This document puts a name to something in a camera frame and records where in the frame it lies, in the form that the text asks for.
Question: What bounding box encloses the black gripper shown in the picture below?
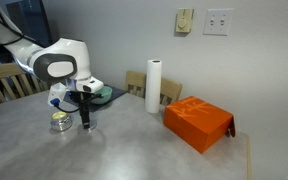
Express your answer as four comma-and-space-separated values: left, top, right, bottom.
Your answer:
78, 91, 92, 130

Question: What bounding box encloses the clear glass lid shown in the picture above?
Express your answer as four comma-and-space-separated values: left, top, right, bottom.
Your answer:
78, 119, 98, 132

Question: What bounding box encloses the silver candle container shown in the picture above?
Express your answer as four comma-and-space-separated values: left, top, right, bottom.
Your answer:
49, 111, 74, 133

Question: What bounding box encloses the teal bowl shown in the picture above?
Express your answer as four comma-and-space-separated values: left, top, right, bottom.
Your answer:
89, 85, 114, 106

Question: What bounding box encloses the white adapter box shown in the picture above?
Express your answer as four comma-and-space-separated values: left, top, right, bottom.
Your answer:
48, 82, 68, 108

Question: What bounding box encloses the dark blue cloth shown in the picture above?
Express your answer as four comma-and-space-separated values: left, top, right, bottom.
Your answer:
63, 85, 129, 114

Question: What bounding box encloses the white paper towel roll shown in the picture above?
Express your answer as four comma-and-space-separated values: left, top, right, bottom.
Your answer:
144, 59, 163, 114

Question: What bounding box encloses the orange cardboard box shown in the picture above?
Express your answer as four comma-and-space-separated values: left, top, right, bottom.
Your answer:
162, 95, 237, 155

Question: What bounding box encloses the dark background panel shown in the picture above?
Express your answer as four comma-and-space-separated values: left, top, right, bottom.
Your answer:
3, 0, 53, 48

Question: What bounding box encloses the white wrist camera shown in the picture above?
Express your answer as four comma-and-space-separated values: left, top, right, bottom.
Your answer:
73, 77, 105, 94

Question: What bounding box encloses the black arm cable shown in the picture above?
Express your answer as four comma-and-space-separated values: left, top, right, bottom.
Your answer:
0, 0, 37, 46

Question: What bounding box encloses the beige wall thermostat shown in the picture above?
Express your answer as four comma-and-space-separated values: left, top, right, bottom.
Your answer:
175, 8, 195, 34

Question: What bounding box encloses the white light switch plate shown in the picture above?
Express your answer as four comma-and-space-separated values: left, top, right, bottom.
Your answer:
202, 7, 235, 37

